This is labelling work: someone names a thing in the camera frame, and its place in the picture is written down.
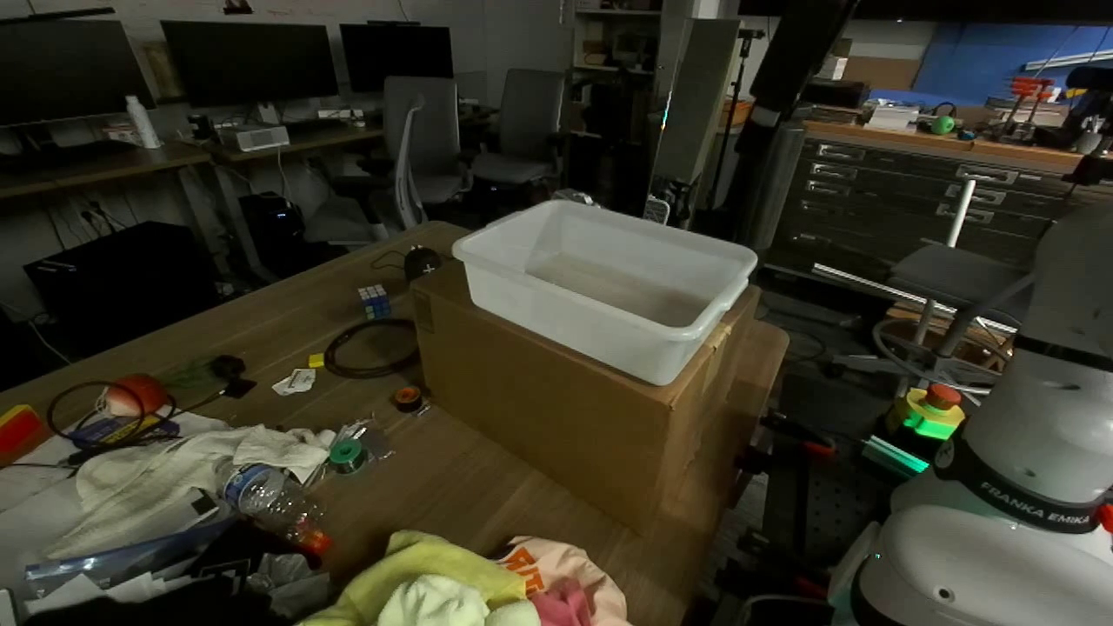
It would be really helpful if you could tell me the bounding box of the white plastic bottle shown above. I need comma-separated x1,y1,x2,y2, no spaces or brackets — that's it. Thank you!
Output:
121,92,165,156

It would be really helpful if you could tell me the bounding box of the yellow microfiber cloth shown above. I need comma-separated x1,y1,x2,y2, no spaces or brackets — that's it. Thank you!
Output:
301,528,524,626

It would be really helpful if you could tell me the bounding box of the clear plastic bottle red cap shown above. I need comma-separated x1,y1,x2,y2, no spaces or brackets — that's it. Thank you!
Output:
216,460,333,560

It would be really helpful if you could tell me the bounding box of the small blue white box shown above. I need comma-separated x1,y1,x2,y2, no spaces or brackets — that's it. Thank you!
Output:
354,283,393,324

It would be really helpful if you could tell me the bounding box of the pale green towel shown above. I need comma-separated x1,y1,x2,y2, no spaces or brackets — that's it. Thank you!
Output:
371,571,543,626

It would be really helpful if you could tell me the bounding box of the small green plastic item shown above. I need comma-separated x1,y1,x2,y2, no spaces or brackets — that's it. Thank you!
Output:
323,433,368,473

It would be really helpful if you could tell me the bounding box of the black cable loop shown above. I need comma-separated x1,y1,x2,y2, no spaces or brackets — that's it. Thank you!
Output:
319,316,421,382

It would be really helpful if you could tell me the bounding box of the clear crumpled plastic bag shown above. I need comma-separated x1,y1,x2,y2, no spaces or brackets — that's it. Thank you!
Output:
20,508,236,603

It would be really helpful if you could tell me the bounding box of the small black device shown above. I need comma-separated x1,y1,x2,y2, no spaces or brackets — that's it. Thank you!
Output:
401,246,443,283

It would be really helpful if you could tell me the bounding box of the red yellow object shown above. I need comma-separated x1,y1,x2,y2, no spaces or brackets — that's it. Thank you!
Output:
0,398,51,471

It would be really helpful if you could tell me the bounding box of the black computer monitor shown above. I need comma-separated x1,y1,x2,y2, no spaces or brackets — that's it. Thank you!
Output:
160,16,345,109
336,16,456,98
0,15,150,125

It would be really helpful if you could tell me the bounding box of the grey office chair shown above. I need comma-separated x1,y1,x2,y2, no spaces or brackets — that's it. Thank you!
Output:
468,62,570,195
381,72,470,229

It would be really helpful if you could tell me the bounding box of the peach printed t-shirt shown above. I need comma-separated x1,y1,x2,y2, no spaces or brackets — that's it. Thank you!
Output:
501,534,636,626

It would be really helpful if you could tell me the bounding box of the white desk device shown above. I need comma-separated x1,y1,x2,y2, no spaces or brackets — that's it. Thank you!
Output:
229,117,296,156

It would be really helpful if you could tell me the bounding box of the dark screen with text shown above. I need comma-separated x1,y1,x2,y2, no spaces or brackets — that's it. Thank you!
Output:
769,134,1088,316

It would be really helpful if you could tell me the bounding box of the pink shirt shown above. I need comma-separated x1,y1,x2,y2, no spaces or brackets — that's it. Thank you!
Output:
530,579,602,626

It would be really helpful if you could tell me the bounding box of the small orange black disc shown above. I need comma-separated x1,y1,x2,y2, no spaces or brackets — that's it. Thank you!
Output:
389,382,430,416

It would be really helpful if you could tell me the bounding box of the white plastic container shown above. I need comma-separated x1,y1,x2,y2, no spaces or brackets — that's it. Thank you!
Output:
448,195,763,390

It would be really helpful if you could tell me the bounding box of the red emergency stop button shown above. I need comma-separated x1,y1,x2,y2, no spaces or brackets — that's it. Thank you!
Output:
888,380,970,447

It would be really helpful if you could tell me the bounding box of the white cloth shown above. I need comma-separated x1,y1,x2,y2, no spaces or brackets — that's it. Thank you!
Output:
0,407,342,586

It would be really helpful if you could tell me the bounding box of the brown cardboard box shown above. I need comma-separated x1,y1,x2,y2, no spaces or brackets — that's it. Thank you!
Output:
410,268,798,539

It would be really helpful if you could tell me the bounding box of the wooden office desk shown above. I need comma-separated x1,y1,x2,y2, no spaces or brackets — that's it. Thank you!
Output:
0,139,216,209
214,121,389,168

